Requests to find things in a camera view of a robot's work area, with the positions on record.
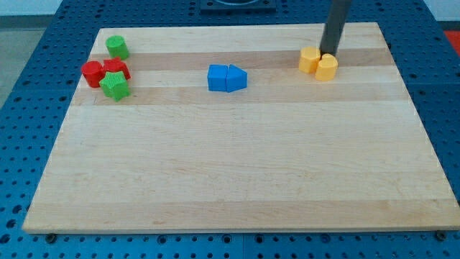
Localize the red angular block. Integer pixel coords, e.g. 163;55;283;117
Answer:
102;57;131;80

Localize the blue cube block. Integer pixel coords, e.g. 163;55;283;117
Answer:
207;64;228;91

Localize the yellow heart block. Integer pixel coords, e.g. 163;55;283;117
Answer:
315;54;339;81

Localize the grey cylindrical robot arm stick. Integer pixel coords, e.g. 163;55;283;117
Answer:
319;0;351;55

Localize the red cylinder block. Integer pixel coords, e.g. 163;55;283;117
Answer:
80;60;105;88

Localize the green cylinder block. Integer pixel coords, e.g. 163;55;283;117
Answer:
105;35;129;60

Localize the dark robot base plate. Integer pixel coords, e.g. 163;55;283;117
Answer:
199;0;277;13

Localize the wooden board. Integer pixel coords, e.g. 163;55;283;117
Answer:
23;22;459;234

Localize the red object at right edge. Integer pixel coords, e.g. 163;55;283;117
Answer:
443;30;460;55

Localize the yellow hexagon block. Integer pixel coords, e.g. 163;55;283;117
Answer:
298;47;321;73

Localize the blue pentagon block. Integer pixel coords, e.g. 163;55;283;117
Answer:
226;64;247;93

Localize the green star block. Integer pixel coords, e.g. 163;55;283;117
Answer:
99;71;130;101

